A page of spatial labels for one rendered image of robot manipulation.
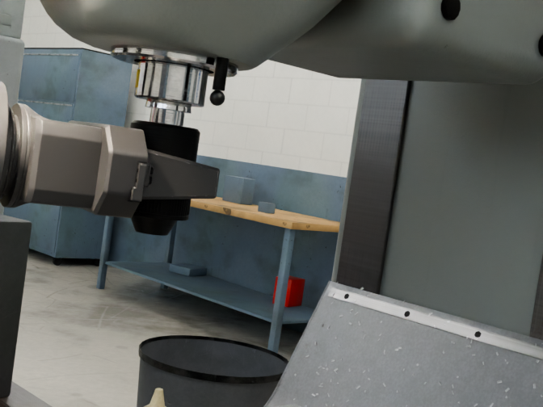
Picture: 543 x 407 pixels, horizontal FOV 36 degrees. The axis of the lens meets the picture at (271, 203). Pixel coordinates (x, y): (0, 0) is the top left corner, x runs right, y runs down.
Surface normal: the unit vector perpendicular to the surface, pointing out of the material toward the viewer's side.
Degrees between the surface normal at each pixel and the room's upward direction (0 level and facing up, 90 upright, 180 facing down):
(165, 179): 90
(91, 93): 90
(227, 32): 124
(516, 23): 90
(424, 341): 63
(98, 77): 90
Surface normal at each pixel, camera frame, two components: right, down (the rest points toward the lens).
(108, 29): -0.29, 0.85
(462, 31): 0.65, 0.29
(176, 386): -0.47, 0.04
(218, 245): -0.72, -0.07
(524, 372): -0.59, -0.48
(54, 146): 0.47, 0.11
